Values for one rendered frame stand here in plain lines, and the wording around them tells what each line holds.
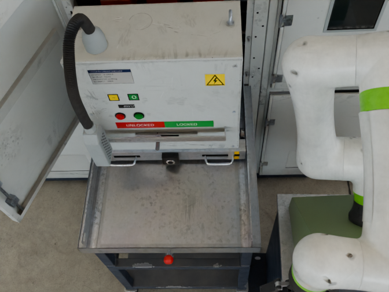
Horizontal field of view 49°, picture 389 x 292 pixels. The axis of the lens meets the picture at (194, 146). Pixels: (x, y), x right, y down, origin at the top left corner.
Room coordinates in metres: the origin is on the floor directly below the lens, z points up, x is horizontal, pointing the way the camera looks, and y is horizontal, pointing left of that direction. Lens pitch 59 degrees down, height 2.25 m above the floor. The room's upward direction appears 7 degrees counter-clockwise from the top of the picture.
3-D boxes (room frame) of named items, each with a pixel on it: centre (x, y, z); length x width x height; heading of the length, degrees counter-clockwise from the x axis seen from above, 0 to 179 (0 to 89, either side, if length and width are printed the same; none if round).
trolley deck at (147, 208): (0.79, 0.09, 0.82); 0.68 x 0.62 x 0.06; 173
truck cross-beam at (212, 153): (0.80, 0.09, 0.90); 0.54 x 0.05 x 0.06; 83
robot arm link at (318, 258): (0.22, -0.23, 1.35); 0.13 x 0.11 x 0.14; 78
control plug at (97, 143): (0.75, 0.31, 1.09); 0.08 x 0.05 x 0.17; 173
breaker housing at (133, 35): (1.04, 0.06, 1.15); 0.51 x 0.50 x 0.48; 173
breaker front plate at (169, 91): (0.79, 0.09, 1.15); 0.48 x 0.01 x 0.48; 83
